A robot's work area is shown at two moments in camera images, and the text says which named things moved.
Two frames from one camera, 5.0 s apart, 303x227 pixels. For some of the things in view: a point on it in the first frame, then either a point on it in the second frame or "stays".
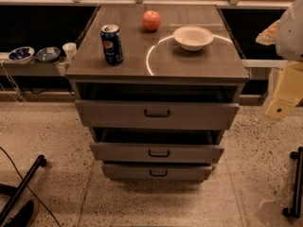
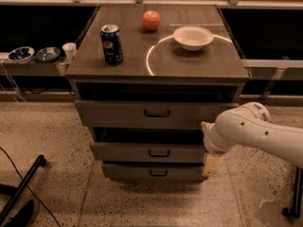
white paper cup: x=70 y=49 stays
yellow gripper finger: x=269 y=36 → x=212 y=142
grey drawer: x=156 y=115 stays
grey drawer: x=156 y=152 stays
